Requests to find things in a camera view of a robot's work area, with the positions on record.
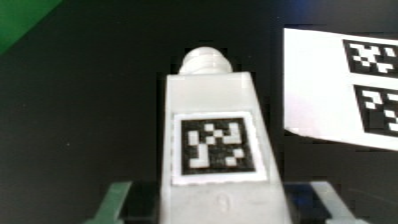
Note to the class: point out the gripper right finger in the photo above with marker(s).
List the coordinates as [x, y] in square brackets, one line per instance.
[317, 206]

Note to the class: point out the white fiducial marker base sheet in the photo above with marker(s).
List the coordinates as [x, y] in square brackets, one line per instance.
[341, 88]

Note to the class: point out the white table leg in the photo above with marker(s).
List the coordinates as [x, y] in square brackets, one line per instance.
[221, 183]

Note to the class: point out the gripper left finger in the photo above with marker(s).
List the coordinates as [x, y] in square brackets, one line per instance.
[130, 204]

